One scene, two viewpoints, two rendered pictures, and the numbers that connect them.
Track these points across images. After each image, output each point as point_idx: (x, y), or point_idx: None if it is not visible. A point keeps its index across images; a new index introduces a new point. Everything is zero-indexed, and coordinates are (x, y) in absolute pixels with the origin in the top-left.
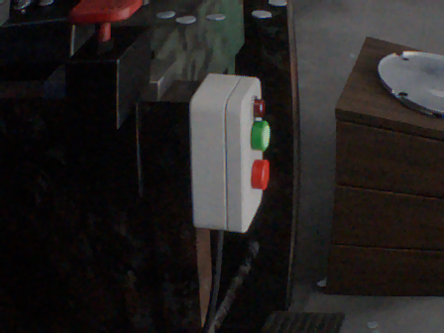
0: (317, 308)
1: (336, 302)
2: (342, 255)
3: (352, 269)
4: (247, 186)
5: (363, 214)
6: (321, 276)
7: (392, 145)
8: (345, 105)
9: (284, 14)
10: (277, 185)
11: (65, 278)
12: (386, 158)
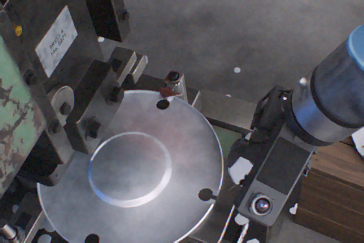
0: (288, 237)
1: (300, 234)
2: (304, 214)
3: (311, 221)
4: None
5: (318, 205)
6: (293, 201)
7: (345, 190)
8: (312, 161)
9: None
10: None
11: None
12: (338, 192)
